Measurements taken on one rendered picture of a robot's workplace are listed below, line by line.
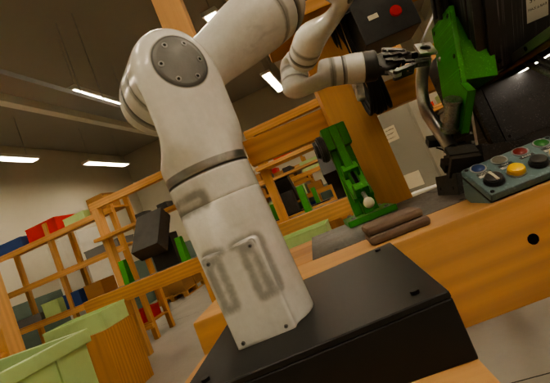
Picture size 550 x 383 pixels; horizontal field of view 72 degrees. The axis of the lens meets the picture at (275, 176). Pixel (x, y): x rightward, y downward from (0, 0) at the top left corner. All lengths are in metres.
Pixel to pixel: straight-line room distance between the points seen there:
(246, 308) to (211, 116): 0.19
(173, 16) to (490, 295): 1.19
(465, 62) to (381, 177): 0.44
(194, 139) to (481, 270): 0.45
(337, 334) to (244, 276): 0.11
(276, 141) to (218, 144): 0.91
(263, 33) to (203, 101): 0.17
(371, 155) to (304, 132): 0.24
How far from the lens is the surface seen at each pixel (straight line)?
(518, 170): 0.66
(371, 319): 0.33
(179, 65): 0.41
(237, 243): 0.37
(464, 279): 0.63
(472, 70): 0.93
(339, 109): 1.22
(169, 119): 0.39
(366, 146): 1.21
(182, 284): 9.49
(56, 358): 0.57
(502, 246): 0.64
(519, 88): 1.14
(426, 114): 1.02
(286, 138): 1.29
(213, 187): 0.37
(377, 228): 0.63
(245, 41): 0.53
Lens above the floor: 1.01
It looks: 5 degrees up
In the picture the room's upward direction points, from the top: 22 degrees counter-clockwise
